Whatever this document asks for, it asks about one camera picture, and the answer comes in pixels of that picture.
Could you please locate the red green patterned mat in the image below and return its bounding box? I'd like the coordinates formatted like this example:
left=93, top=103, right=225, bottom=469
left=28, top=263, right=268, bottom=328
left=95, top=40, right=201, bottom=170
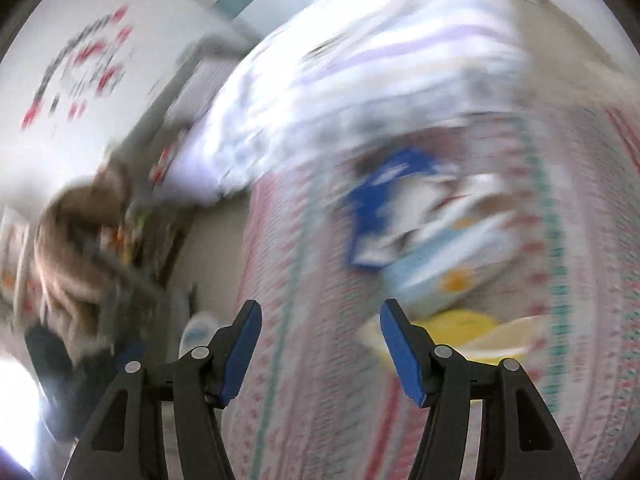
left=220, top=105, right=640, bottom=480

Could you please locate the white wall bookshelf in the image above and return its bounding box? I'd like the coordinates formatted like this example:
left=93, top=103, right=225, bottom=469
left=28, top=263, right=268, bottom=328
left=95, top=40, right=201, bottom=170
left=0, top=205, right=46, bottom=311

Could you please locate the pink cartoon cat wall decal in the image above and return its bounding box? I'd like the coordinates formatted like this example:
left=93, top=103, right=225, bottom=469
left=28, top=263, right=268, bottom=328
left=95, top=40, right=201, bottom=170
left=20, top=5, right=136, bottom=131

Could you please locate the white bucket with smiley face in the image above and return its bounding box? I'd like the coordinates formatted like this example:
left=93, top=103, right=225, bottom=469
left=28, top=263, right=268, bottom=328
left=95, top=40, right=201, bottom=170
left=179, top=310, right=221, bottom=361

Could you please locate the pastel plaid ruffled quilt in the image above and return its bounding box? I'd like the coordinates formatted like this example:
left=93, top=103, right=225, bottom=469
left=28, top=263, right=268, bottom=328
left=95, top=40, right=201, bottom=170
left=170, top=0, right=531, bottom=206

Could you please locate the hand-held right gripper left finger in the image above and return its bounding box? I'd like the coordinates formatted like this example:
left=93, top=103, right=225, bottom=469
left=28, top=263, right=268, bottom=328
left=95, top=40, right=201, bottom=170
left=62, top=299, right=263, bottom=480

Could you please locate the wooden bedside shelf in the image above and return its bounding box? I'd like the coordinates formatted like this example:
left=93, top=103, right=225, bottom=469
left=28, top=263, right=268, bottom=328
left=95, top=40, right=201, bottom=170
left=125, top=200, right=181, bottom=281

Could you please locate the brown fleece blanket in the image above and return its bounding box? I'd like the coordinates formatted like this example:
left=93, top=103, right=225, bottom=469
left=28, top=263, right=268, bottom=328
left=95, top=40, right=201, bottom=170
left=35, top=160, right=136, bottom=361

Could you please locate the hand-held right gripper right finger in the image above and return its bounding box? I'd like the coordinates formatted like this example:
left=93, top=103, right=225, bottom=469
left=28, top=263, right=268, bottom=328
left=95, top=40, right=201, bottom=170
left=379, top=298, right=583, bottom=480

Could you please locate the bed with lavender sheet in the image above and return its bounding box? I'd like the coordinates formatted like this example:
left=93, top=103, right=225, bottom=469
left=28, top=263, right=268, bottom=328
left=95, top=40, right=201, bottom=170
left=150, top=35, right=261, bottom=206

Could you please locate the blue snack packet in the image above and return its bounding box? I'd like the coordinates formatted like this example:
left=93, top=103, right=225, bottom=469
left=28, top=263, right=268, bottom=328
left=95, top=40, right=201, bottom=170
left=342, top=147, right=451, bottom=268

